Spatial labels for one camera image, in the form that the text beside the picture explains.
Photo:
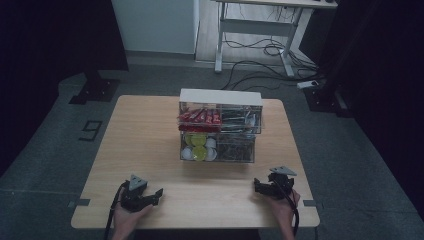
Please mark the white cabinet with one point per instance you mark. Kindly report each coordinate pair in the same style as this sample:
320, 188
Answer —
156, 26

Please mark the clear drawer with capsules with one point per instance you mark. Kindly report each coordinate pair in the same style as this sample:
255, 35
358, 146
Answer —
182, 146

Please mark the person's right hand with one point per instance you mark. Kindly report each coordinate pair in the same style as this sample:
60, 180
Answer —
286, 210

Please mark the person's left hand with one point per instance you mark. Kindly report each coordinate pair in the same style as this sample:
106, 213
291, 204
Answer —
125, 220

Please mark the grey tape strip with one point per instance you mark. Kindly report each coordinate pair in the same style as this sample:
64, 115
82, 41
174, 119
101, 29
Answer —
80, 202
311, 203

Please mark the black stand foot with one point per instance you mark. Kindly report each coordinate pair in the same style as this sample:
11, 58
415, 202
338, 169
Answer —
325, 100

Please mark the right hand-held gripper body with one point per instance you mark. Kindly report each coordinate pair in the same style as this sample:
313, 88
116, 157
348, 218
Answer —
281, 186

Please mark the clear drawer with red packets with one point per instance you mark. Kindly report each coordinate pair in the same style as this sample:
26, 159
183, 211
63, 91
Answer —
186, 107

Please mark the pile of brown sachets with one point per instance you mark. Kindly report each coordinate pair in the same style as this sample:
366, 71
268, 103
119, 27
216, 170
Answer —
235, 149

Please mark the clear drawer organizer white top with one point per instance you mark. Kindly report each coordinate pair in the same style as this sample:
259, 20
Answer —
220, 96

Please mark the black stand base plate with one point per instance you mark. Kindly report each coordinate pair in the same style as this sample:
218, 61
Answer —
95, 90

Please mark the row of red packets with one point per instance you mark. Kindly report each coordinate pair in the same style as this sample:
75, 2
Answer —
200, 117

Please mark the pile of dark silver packets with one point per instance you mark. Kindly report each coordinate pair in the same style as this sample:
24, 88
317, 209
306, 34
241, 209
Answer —
238, 120

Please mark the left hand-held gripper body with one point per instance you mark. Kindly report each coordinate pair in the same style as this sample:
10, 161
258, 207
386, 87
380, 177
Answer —
133, 200

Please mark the clear drawer with dark packets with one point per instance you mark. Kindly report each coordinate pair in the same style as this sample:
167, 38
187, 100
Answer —
257, 110

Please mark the white capsule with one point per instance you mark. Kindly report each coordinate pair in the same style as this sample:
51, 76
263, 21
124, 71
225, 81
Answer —
186, 153
210, 143
211, 154

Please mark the white desk with metal legs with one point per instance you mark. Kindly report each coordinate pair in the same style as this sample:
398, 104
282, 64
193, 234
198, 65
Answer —
260, 26

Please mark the green lid capsule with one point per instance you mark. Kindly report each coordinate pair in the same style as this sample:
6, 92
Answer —
188, 138
199, 139

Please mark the white power strip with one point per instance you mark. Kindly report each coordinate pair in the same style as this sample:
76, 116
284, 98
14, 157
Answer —
307, 84

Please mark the dark curtain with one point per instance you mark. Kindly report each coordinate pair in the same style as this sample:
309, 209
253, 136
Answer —
50, 66
383, 83

